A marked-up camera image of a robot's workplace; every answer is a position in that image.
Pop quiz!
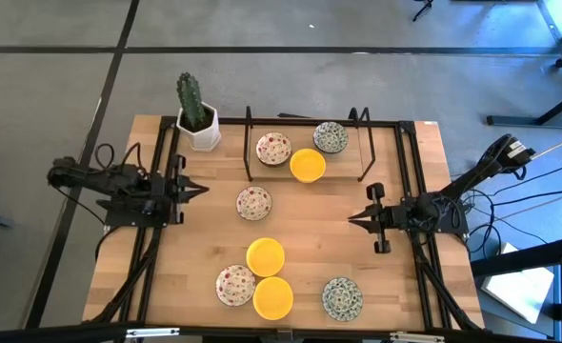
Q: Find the white hexagonal plant pot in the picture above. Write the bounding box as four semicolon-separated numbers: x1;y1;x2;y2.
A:
175;102;223;152

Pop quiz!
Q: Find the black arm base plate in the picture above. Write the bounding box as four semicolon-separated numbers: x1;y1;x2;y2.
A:
103;197;171;229
407;209;471;235

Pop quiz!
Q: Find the green cactus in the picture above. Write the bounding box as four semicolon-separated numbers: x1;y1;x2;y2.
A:
175;71;207;131

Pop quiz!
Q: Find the green bowl red floral interior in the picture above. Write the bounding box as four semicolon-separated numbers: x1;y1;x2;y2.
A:
214;264;257;308
235;185;273;222
255;131;293;168

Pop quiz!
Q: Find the dark metal table base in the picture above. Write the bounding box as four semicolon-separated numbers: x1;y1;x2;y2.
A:
486;85;562;131

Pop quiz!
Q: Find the black frame wooden shelf rack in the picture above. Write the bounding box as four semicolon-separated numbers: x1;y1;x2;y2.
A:
242;105;377;183

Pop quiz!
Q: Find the black side desk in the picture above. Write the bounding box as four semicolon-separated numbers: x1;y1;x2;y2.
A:
470;235;562;343

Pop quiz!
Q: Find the black aluminium rig frame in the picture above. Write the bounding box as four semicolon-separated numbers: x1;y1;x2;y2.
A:
0;115;562;343

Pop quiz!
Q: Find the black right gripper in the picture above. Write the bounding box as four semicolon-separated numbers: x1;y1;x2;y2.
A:
349;182;410;254

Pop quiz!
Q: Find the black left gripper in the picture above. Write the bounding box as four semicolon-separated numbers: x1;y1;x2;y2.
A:
159;154;211;225

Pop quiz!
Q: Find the plain yellow bowl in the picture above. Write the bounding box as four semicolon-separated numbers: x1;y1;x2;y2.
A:
289;147;328;185
252;275;295;321
245;236;287;278

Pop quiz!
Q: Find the white paper sheet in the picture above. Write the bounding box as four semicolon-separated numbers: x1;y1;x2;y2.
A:
480;241;556;325

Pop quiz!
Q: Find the teal bowl blue patterned interior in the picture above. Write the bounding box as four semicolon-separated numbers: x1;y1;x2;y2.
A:
321;277;364;322
312;121;350;154

